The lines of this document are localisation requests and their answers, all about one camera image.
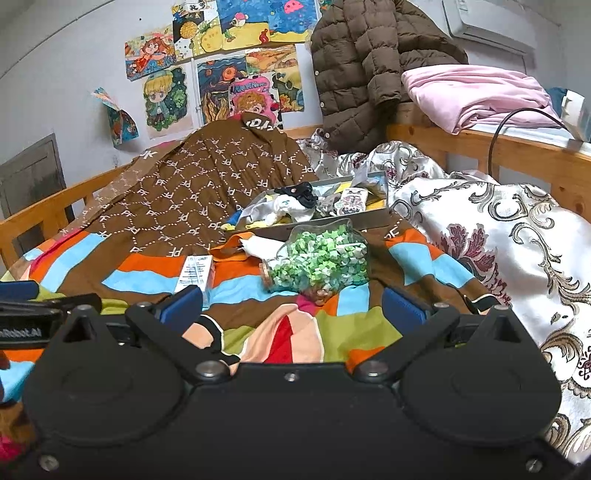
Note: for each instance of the orange landscape wall poster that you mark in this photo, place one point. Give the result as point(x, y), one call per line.
point(272, 57)

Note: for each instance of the small white carton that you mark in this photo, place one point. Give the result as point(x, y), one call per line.
point(196, 272)

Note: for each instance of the pink character wall poster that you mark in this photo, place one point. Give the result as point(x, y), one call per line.
point(254, 101)

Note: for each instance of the yellow cheese wall poster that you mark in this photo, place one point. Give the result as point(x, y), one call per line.
point(198, 32)

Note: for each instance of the blonde character wall poster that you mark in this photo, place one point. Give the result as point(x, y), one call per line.
point(166, 101)

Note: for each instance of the red-haired character wall poster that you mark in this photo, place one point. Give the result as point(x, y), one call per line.
point(150, 53)

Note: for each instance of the white air conditioner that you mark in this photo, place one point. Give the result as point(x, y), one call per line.
point(485, 23)

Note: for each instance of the wooden bed frame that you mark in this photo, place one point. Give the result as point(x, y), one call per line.
point(531, 152)

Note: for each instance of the white fluffy cloth blue print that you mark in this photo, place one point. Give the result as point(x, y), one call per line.
point(284, 205)

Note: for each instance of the pink folded blanket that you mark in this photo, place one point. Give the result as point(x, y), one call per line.
point(471, 92)

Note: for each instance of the silver floral quilt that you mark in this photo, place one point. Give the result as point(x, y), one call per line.
point(485, 230)

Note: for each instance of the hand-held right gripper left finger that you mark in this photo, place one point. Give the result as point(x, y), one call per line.
point(184, 301)

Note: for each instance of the grey shallow box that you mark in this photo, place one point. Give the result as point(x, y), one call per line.
point(364, 220)

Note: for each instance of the blue beach wall poster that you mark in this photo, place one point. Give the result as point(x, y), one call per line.
point(268, 21)

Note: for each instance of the colourful paper wall craft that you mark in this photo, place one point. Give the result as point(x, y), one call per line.
point(121, 124)

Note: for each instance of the white power adapter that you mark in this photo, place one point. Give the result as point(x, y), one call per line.
point(577, 115)

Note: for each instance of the black sock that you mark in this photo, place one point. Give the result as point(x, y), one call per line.
point(300, 191)

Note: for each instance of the cartoon character plush pad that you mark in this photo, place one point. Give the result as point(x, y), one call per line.
point(351, 201)

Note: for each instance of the white plastic mask package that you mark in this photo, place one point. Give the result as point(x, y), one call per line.
point(258, 247)

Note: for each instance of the jar of green paper stars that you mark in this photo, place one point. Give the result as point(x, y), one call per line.
point(323, 263)

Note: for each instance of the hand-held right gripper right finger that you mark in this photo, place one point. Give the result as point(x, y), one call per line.
point(401, 310)

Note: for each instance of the blue yellow printed cloth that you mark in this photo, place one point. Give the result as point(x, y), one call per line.
point(233, 220)

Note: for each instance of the grey door panel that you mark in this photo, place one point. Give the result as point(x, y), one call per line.
point(27, 175)

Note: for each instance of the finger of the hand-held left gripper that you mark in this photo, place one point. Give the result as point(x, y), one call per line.
point(69, 301)
point(18, 290)

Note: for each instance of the brown puffer jacket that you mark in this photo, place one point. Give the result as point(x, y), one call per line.
point(360, 69)

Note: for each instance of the brown colourful printed blanket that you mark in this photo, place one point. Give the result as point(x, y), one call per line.
point(184, 194)

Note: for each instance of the orange fish wall poster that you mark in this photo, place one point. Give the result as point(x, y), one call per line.
point(217, 90)

